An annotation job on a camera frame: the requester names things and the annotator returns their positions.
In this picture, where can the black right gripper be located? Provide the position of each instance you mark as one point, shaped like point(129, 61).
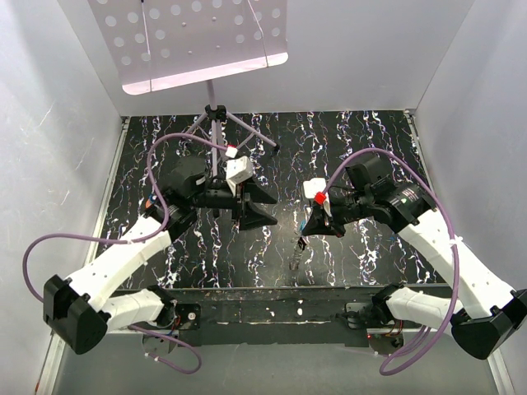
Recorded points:
point(320, 222)

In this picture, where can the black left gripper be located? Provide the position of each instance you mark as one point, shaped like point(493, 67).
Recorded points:
point(253, 217)

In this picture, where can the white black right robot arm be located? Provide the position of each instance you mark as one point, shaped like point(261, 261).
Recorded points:
point(483, 310)

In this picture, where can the colourful toy block figure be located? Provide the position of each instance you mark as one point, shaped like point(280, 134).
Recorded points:
point(150, 201)

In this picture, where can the lilac perforated music stand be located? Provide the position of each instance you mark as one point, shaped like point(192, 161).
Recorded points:
point(158, 45)

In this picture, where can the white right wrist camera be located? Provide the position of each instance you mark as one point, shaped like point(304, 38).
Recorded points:
point(313, 191)

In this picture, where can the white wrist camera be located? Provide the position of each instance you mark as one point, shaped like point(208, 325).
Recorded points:
point(313, 191)
point(237, 170)

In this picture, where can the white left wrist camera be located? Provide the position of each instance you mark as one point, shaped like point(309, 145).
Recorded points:
point(237, 170)

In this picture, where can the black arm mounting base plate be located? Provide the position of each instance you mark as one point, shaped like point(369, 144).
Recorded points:
point(273, 315)

